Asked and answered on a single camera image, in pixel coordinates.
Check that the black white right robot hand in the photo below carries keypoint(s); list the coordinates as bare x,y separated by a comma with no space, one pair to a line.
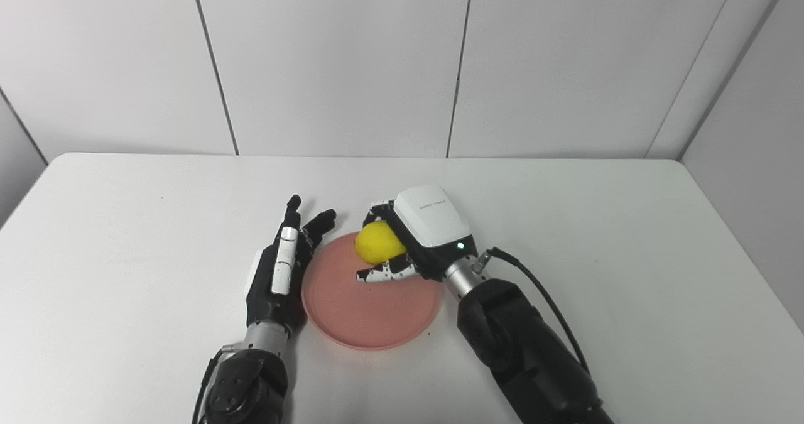
433,220

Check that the yellow lemon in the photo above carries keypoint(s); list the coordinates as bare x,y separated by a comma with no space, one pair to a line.
377,243

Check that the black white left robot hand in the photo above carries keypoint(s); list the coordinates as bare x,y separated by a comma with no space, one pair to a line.
279,286

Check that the pink round plate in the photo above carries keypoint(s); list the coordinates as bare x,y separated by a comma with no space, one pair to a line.
370,311

